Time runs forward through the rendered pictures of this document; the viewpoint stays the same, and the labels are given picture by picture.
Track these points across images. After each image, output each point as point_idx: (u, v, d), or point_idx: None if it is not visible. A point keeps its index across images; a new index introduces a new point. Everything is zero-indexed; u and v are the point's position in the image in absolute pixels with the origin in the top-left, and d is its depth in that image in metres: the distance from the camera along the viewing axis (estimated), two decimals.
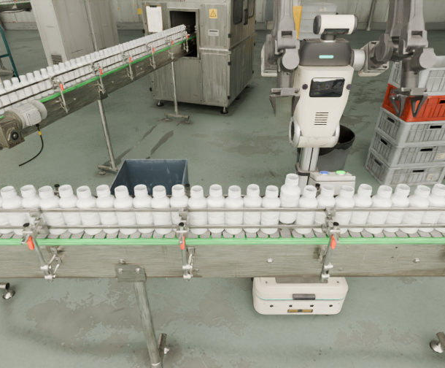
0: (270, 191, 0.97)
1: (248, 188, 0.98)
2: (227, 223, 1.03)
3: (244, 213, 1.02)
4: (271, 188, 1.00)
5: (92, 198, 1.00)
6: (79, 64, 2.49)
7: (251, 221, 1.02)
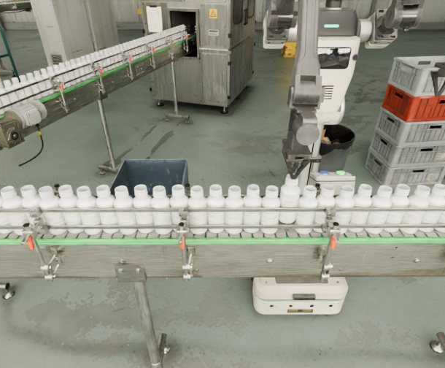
0: (270, 191, 0.97)
1: (248, 188, 0.98)
2: (227, 223, 1.03)
3: (244, 213, 1.02)
4: (271, 188, 1.00)
5: (92, 198, 1.00)
6: (79, 64, 2.49)
7: (251, 221, 1.02)
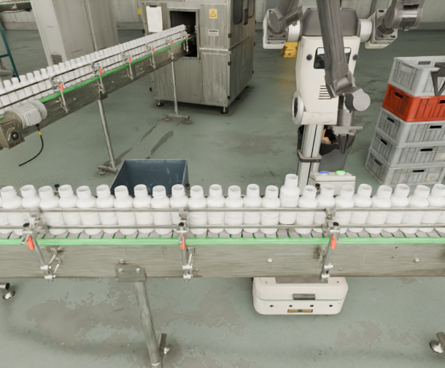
0: (269, 190, 0.97)
1: (248, 188, 0.98)
2: (227, 223, 1.03)
3: (245, 213, 1.02)
4: (271, 188, 1.00)
5: (92, 198, 1.00)
6: (79, 64, 2.49)
7: (252, 221, 1.02)
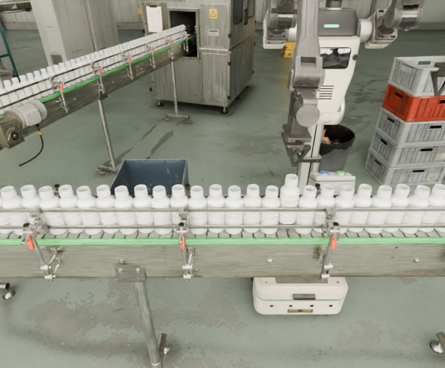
0: (269, 190, 0.97)
1: (248, 188, 0.98)
2: (227, 223, 1.03)
3: (245, 213, 1.02)
4: (271, 188, 1.00)
5: (92, 198, 1.00)
6: (79, 64, 2.49)
7: (252, 221, 1.02)
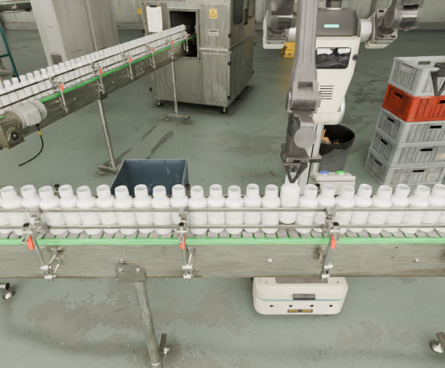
0: (268, 190, 0.97)
1: (248, 188, 0.98)
2: (227, 223, 1.03)
3: (246, 213, 1.02)
4: (271, 187, 1.00)
5: (92, 198, 1.00)
6: (79, 64, 2.49)
7: (252, 220, 1.02)
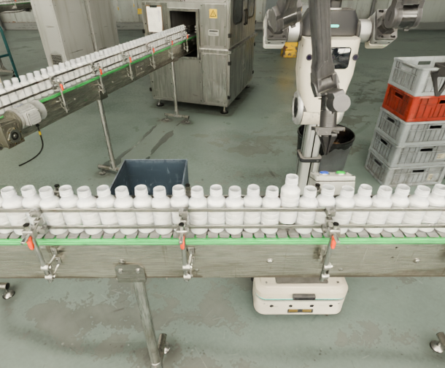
0: (269, 190, 0.97)
1: (249, 188, 0.98)
2: (227, 223, 1.03)
3: (246, 213, 1.02)
4: (272, 188, 1.00)
5: (92, 198, 1.00)
6: (79, 64, 2.49)
7: (252, 221, 1.02)
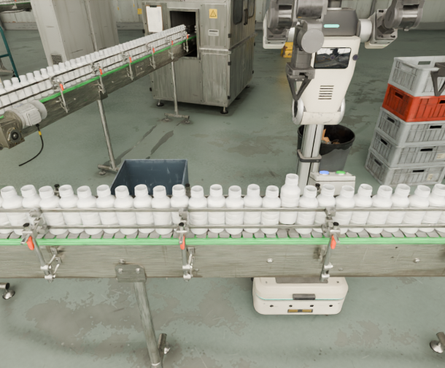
0: (269, 190, 0.97)
1: (249, 188, 0.98)
2: (227, 223, 1.03)
3: (246, 213, 1.02)
4: (272, 188, 1.00)
5: (92, 198, 1.00)
6: (79, 64, 2.49)
7: (252, 221, 1.02)
